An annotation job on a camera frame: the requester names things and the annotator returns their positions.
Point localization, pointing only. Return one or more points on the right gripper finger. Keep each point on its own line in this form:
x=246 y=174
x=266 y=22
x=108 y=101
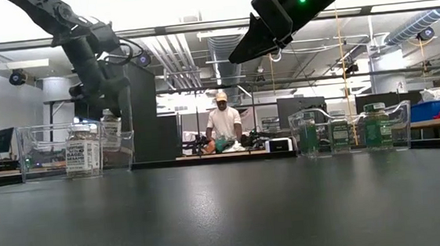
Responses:
x=255 y=43

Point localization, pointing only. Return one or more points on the white-lid bagel seasoning jar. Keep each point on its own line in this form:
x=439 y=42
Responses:
x=96 y=148
x=111 y=131
x=81 y=155

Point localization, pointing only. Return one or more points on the green-lid glass spice jar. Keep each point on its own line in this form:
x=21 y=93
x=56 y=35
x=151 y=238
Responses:
x=377 y=126
x=308 y=135

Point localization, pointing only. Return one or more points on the small green spice tin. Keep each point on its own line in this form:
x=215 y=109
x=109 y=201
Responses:
x=339 y=133

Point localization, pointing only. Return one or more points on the black background robot arm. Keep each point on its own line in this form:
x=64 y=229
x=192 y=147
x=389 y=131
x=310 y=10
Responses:
x=254 y=139
x=196 y=143

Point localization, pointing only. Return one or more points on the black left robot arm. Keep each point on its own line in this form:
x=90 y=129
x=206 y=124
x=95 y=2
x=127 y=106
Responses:
x=80 y=51

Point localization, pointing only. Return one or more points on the black background desk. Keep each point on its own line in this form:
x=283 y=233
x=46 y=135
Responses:
x=55 y=101

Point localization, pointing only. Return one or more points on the black divider panel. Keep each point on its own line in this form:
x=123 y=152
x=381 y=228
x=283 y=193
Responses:
x=148 y=117

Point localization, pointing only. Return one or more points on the clear plastic bin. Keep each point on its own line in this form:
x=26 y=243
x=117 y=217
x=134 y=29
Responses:
x=41 y=152
x=401 y=124

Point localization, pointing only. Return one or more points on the person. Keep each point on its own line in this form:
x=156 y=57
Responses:
x=224 y=122

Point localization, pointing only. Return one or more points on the white and black device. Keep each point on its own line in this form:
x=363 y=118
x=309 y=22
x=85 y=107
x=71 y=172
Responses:
x=278 y=145

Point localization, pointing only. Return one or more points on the teal object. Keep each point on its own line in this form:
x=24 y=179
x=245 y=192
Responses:
x=221 y=144

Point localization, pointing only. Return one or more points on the small dark monitor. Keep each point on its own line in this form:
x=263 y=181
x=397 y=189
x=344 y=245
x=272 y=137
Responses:
x=4 y=140

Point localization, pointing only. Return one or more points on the wooden background table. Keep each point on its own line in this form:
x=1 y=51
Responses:
x=191 y=157

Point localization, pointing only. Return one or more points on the orange object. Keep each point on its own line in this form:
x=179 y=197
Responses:
x=209 y=147

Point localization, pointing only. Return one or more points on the blue plastic tub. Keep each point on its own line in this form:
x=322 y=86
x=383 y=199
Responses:
x=427 y=110

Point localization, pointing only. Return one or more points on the silver spiral ceiling duct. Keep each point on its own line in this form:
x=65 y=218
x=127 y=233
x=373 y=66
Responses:
x=417 y=25
x=220 y=56

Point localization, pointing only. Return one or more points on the ceiling dome camera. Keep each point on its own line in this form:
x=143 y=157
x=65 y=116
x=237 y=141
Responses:
x=143 y=59
x=426 y=34
x=17 y=77

